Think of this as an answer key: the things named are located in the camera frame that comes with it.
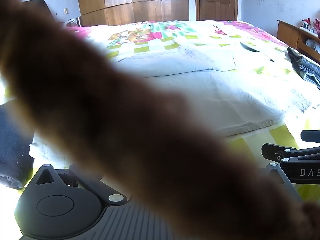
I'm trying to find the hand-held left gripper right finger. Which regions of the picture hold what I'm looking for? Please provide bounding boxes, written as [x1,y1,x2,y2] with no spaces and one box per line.
[264,162,303,203]

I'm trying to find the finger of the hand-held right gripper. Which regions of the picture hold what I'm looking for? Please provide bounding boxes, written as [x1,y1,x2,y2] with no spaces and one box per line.
[301,130,320,143]
[261,143,320,161]

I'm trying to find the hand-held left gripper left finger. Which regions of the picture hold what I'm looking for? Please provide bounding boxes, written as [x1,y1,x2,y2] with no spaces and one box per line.
[34,164,126,203]

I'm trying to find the white pants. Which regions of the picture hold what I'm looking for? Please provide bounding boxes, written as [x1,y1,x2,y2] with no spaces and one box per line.
[29,45,320,162]

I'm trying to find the folded dark pants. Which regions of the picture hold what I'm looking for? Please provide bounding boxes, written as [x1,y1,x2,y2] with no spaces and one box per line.
[0,102,34,190]

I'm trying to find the folded dark grey clothes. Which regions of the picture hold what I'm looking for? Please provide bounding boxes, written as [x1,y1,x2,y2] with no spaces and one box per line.
[287,47,320,89]

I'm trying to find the blurred brown fuzzy cloth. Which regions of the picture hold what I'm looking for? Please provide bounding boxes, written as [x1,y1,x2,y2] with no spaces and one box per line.
[0,0,320,240]

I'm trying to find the wooden bedside shelf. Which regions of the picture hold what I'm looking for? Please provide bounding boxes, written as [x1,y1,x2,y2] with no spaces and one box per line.
[277,19,320,64]

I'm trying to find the printed blanket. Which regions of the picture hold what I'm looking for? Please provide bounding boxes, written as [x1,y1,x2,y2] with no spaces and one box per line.
[0,20,320,205]

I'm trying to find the wooden door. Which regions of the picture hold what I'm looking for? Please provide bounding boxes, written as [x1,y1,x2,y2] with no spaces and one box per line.
[195,0,238,21]

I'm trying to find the wooden wardrobe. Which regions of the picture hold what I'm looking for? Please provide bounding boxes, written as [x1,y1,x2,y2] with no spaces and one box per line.
[75,0,189,27]

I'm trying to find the dark brown furniture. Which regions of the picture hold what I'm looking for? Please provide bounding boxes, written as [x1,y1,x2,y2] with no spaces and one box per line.
[22,0,55,23]

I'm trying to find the white cable bundle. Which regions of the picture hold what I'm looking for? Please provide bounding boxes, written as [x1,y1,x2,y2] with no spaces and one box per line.
[65,18,83,27]

